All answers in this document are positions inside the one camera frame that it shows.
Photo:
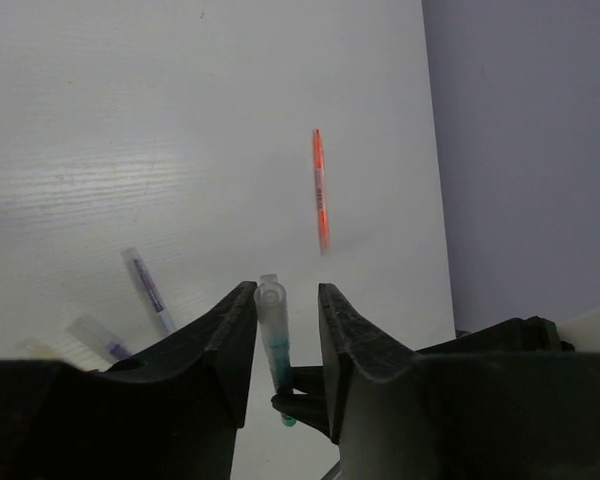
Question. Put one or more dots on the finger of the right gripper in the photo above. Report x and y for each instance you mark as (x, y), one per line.
(308, 409)
(308, 379)

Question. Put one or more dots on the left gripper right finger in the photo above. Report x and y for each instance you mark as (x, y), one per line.
(399, 414)

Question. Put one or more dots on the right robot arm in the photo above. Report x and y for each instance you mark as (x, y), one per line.
(530, 335)

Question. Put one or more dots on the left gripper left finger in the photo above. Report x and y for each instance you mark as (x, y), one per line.
(171, 411)

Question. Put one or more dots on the orange highlighter pen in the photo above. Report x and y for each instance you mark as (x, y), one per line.
(319, 177)

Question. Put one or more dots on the purple pen white label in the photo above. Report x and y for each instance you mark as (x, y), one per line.
(148, 291)

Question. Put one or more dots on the yellow highlighter pen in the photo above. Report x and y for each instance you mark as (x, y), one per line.
(38, 350)

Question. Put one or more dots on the green gel pen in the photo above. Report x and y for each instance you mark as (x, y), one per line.
(270, 299)

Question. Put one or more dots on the dark purple gel pen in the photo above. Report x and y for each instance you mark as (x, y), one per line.
(99, 339)

